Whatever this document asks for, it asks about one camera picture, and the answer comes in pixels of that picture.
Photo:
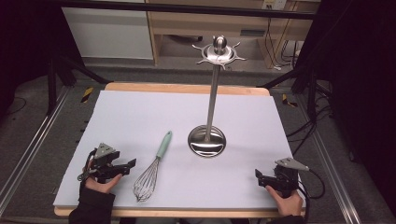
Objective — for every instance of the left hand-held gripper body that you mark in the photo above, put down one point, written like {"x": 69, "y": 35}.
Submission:
{"x": 104, "y": 160}

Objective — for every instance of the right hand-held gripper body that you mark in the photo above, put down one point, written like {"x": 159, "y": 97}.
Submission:
{"x": 286, "y": 179}

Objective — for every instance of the stainless steel utensil stand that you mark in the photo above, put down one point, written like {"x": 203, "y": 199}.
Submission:
{"x": 211, "y": 102}

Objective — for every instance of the person's left hand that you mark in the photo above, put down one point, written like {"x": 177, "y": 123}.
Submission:
{"x": 102, "y": 186}

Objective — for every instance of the person's right hand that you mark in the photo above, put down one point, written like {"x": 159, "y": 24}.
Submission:
{"x": 289, "y": 203}

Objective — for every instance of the yellow black striped marker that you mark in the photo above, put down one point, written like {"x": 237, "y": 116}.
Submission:
{"x": 289, "y": 101}
{"x": 87, "y": 94}

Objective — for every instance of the white table mat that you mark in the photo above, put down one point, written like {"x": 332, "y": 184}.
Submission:
{"x": 186, "y": 118}

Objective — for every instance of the black metal stand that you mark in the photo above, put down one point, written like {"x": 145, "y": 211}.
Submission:
{"x": 306, "y": 81}
{"x": 57, "y": 77}

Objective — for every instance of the black curtain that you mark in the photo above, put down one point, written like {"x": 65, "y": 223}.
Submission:
{"x": 25, "y": 46}
{"x": 361, "y": 77}

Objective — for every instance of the white cabinet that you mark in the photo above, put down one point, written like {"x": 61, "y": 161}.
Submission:
{"x": 109, "y": 34}

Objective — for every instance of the white power strip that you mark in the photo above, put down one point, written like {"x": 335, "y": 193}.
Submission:
{"x": 274, "y": 4}

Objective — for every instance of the metal floor rail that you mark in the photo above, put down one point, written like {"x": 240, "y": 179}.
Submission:
{"x": 330, "y": 161}
{"x": 34, "y": 140}

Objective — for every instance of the black horizontal frame bar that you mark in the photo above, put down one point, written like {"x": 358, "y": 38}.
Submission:
{"x": 186, "y": 8}

